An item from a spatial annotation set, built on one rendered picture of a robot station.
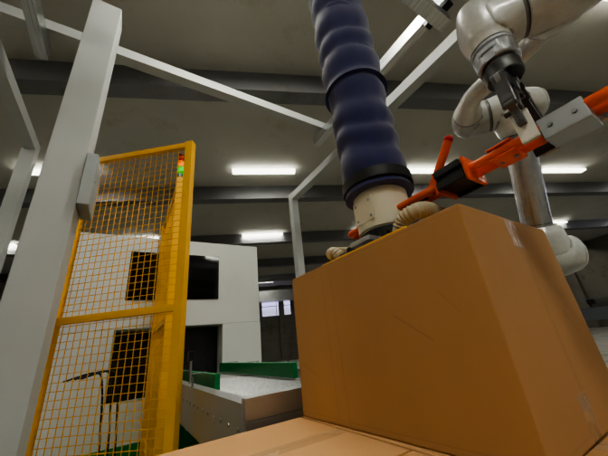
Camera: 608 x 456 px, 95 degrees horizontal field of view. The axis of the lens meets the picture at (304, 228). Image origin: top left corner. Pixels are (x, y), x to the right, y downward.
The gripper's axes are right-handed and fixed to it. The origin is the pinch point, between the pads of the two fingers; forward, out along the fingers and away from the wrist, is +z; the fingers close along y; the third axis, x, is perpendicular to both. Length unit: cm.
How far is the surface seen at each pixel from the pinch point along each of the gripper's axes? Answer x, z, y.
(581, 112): 7.4, 2.1, 4.2
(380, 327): -34, 32, 19
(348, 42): -33, -67, 9
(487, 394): -16, 44, 19
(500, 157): -6.1, 2.1, 3.6
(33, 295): -145, 4, 101
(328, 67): -41, -61, 13
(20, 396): -145, 42, 97
